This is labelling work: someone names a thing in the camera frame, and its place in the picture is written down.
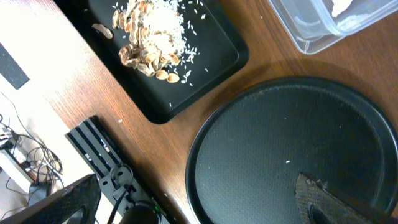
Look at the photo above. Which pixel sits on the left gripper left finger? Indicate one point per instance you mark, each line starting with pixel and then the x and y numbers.
pixel 75 203

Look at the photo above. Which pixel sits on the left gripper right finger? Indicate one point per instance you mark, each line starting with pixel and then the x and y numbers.
pixel 318 204

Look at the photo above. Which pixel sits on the food scraps with rice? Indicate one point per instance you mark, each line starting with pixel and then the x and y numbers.
pixel 156 46

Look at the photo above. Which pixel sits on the white napkin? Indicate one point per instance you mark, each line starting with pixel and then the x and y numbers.
pixel 339 6

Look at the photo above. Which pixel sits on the round black tray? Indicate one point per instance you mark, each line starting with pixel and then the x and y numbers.
pixel 246 158

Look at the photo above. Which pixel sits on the clear plastic bin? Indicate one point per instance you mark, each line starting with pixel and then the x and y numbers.
pixel 311 27

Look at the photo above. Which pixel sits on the black rectangular bin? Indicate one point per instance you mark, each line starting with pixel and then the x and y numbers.
pixel 214 52

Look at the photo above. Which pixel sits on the black aluminium rail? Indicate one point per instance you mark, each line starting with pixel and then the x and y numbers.
pixel 119 180

